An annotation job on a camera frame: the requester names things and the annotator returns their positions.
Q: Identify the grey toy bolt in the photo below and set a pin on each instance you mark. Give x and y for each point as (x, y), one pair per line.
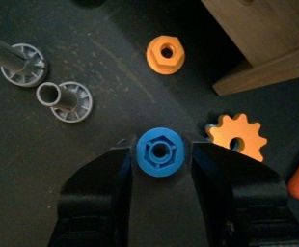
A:
(66, 100)
(16, 62)

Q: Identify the orange toy hex nut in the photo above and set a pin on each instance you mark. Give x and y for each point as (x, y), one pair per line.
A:
(166, 54)

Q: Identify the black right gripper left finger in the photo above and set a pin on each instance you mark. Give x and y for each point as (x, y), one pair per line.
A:
(96, 196)

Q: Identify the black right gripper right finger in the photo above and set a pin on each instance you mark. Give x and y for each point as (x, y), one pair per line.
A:
(242, 199)

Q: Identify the orange toy gear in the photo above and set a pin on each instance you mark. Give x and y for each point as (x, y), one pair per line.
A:
(239, 136)

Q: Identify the wooden toy bench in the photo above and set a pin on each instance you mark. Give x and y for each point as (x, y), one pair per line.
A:
(270, 38)

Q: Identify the blue toy bolt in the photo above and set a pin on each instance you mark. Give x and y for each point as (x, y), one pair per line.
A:
(161, 151)

